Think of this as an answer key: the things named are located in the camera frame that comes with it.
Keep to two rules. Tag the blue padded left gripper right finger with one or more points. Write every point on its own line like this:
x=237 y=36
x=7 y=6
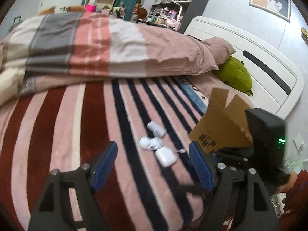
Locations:
x=253 y=207

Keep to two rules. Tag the framed wall photo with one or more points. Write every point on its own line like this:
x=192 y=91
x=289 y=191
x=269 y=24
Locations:
x=279 y=8

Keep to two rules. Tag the pink bottle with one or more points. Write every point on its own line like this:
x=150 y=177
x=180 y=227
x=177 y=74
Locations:
x=91 y=6

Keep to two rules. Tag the red pink striped blanket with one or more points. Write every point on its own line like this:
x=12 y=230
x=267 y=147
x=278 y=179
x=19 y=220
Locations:
x=66 y=127

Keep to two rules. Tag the brown cardboard box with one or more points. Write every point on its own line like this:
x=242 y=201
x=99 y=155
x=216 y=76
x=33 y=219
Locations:
x=224 y=124

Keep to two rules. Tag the person's hand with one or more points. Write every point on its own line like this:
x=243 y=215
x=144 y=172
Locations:
x=287 y=187

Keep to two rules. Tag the small white charger box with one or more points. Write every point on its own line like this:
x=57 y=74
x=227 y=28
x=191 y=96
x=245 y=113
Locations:
x=156 y=129

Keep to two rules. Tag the white earbud case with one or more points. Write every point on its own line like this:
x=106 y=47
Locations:
x=165 y=156
x=150 y=144

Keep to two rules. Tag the pink grey plaid duvet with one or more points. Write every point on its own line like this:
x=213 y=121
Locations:
x=95 y=45

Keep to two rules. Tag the cluttered storage shelf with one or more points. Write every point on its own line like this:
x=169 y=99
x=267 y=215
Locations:
x=163 y=13

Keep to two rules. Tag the pink pillow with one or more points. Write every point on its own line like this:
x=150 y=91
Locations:
x=219 y=48

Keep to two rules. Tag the white bed headboard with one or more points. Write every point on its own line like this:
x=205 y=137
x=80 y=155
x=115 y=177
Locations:
x=277 y=82

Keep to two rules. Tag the green plush toy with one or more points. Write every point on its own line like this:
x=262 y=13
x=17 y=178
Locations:
x=234 y=73

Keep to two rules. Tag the guitar headstock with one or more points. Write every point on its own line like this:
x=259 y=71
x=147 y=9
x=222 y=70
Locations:
x=304 y=32

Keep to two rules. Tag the brown plush toy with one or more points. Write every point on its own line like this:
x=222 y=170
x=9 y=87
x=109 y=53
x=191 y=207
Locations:
x=141 y=13

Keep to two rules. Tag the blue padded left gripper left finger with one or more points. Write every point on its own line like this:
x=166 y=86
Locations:
x=53 y=210

